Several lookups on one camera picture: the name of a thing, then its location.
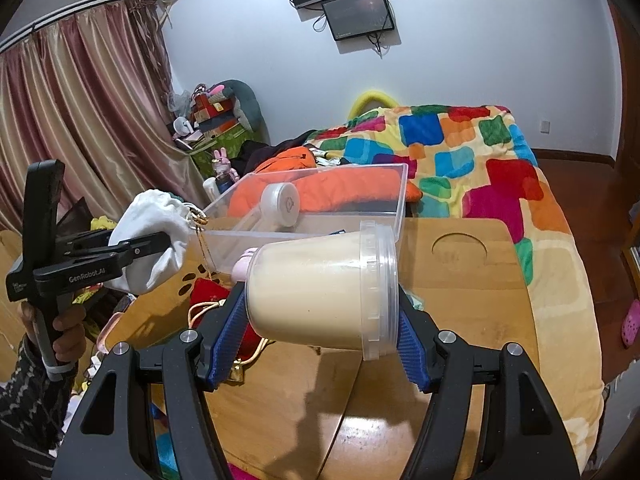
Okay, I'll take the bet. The multicoloured patchwork blanket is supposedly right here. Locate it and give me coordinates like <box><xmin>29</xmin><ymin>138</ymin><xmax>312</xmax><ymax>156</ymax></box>
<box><xmin>305</xmin><ymin>104</ymin><xmax>608</xmax><ymax>471</ymax></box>

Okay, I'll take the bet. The red patterned box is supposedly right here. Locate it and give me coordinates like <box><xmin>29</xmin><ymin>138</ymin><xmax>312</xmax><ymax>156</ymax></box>
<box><xmin>192</xmin><ymin>92</ymin><xmax>236</xmax><ymax>123</ymax></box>

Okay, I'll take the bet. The transparent plastic storage box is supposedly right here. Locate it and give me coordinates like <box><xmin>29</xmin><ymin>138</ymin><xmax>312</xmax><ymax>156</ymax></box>
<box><xmin>197</xmin><ymin>162</ymin><xmax>408</xmax><ymax>281</ymax></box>

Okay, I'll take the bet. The wooden desk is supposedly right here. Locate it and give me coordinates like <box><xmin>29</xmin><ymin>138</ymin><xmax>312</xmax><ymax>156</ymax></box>
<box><xmin>87</xmin><ymin>217</ymin><xmax>543</xmax><ymax>480</ymax></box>

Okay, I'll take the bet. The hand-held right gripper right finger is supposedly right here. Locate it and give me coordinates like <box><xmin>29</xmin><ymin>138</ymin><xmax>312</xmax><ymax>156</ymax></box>
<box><xmin>397</xmin><ymin>285</ymin><xmax>581</xmax><ymax>480</ymax></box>

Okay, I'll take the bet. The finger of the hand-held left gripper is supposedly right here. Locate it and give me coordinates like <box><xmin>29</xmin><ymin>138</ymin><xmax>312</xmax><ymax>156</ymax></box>
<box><xmin>55</xmin><ymin>229</ymin><xmax>115</xmax><ymax>256</ymax></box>
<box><xmin>100</xmin><ymin>232</ymin><xmax>172</xmax><ymax>267</ymax></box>

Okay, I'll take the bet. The person's left forearm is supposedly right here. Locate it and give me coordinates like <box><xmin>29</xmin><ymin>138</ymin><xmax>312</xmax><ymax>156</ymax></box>
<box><xmin>0</xmin><ymin>335</ymin><xmax>77</xmax><ymax>480</ymax></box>

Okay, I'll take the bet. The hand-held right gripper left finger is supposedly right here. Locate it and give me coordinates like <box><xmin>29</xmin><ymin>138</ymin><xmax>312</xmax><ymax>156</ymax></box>
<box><xmin>52</xmin><ymin>287</ymin><xmax>251</xmax><ymax>480</ymax></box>

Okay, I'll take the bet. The clear jar of beige powder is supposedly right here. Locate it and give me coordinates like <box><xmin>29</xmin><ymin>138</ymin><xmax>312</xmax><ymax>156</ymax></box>
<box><xmin>244</xmin><ymin>220</ymin><xmax>401</xmax><ymax>362</ymax></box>

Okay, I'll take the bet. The pink massage comb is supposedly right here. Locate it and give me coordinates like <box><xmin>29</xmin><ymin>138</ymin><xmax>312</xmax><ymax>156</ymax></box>
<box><xmin>235</xmin><ymin>249</ymin><xmax>259</xmax><ymax>283</ymax></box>

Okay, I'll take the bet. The yellow foam ring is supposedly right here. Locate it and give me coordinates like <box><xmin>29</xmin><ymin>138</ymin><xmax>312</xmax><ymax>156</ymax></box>
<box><xmin>348</xmin><ymin>90</ymin><xmax>396</xmax><ymax>118</ymax></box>

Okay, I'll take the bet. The pink bunny toy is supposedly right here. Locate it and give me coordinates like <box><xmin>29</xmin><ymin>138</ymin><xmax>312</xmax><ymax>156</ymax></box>
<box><xmin>212</xmin><ymin>147</ymin><xmax>236</xmax><ymax>181</ymax></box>

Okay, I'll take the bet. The white drawstring pouch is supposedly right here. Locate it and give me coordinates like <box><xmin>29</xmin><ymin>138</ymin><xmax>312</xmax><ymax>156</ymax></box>
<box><xmin>107</xmin><ymin>190</ymin><xmax>221</xmax><ymax>293</ymax></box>

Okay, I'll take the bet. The pink striped curtain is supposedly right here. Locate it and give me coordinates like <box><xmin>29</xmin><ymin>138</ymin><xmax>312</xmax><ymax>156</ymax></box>
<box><xmin>0</xmin><ymin>0</ymin><xmax>211</xmax><ymax>241</ymax></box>

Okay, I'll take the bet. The pink clog shoe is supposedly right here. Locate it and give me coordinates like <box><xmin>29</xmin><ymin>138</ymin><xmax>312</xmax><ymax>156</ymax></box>
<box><xmin>621</xmin><ymin>299</ymin><xmax>640</xmax><ymax>348</ymax></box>

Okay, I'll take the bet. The red pouch with gold cord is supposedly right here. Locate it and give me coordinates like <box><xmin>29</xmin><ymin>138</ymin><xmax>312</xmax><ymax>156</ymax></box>
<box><xmin>187</xmin><ymin>277</ymin><xmax>273</xmax><ymax>383</ymax></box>

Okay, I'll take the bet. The curtain rod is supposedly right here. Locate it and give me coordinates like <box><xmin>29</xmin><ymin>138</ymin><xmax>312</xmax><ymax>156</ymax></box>
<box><xmin>0</xmin><ymin>0</ymin><xmax>128</xmax><ymax>53</ymax></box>

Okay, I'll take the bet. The person's left hand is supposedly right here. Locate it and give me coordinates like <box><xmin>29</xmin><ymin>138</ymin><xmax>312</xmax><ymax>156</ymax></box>
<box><xmin>19</xmin><ymin>302</ymin><xmax>87</xmax><ymax>367</ymax></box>

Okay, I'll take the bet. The grey green cushion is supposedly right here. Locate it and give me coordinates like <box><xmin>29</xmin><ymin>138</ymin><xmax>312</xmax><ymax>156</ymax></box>
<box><xmin>220</xmin><ymin>79</ymin><xmax>268</xmax><ymax>143</ymax></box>

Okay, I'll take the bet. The white round cream jar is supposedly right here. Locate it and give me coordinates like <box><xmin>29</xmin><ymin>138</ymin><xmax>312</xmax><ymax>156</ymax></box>
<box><xmin>235</xmin><ymin>182</ymin><xmax>302</xmax><ymax>233</ymax></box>

